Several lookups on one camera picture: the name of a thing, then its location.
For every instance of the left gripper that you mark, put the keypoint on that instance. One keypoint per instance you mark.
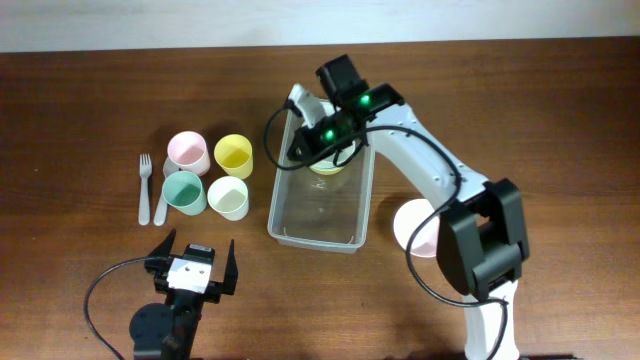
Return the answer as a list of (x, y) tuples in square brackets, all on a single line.
[(158, 266)]

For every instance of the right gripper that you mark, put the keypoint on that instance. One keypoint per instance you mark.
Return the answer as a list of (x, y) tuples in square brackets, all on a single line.
[(313, 148)]

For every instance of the cream plastic bowl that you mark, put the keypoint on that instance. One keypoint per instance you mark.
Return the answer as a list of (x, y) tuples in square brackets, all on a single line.
[(334, 160)]

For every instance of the yellow plastic bowl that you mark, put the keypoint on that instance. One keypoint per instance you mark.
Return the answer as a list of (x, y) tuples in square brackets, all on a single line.
[(327, 171)]

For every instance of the pink plastic cup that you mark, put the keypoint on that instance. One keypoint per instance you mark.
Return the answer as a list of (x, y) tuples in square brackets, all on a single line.
[(189, 151)]

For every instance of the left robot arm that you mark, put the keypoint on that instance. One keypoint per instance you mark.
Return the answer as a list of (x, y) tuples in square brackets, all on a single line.
[(167, 330)]

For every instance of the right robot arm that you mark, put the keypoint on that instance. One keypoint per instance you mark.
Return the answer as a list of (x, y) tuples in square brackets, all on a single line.
[(482, 237)]

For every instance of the clear plastic storage container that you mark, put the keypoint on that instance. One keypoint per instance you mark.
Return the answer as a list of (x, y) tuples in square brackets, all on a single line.
[(317, 211)]

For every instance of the grey plastic spoon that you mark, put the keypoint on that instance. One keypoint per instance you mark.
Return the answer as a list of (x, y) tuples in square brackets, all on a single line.
[(161, 211)]

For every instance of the cream plastic cup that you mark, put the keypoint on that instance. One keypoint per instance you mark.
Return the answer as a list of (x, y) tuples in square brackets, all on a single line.
[(229, 197)]

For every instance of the green plastic cup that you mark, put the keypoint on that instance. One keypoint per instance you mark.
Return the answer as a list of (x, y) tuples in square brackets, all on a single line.
[(184, 191)]

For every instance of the yellow plastic cup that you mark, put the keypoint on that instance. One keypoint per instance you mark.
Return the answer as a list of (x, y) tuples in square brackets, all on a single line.
[(234, 154)]

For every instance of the grey plastic fork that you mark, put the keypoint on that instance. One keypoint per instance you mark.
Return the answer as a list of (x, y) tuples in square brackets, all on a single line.
[(145, 171)]

